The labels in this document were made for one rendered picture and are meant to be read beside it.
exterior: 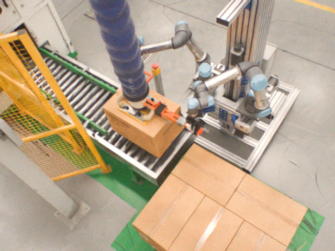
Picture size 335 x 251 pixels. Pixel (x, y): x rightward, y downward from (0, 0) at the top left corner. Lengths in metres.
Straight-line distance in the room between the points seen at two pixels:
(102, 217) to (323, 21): 4.11
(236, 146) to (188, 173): 0.77
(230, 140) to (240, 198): 0.86
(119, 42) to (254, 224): 1.89
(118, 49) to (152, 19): 3.22
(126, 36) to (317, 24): 3.70
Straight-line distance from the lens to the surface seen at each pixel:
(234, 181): 3.15
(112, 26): 2.15
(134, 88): 2.61
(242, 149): 3.68
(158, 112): 2.72
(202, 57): 2.98
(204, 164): 3.21
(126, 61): 2.37
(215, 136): 3.74
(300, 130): 4.18
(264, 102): 2.64
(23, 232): 4.05
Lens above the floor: 3.44
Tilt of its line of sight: 57 degrees down
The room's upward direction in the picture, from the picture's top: 11 degrees counter-clockwise
